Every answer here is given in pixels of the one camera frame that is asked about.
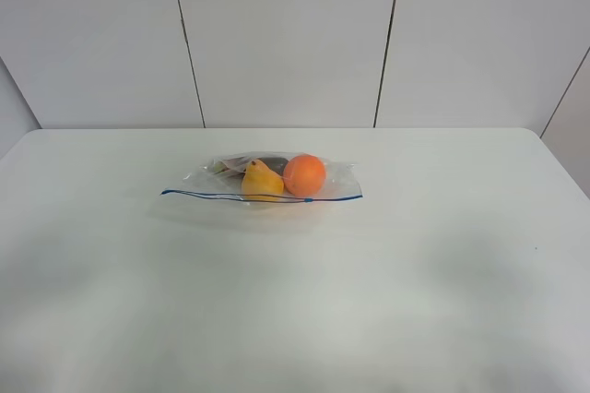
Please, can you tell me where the clear zip bag blue seal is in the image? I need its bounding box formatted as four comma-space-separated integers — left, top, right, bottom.
161, 152, 362, 204

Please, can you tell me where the orange fruit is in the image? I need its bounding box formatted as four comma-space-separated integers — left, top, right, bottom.
283, 154, 326, 197

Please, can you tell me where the yellow pear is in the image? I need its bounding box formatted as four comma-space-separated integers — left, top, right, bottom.
242, 159, 284, 202

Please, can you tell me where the dark purple eggplant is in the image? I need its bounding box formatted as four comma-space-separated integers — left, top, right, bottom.
256, 156, 289, 177

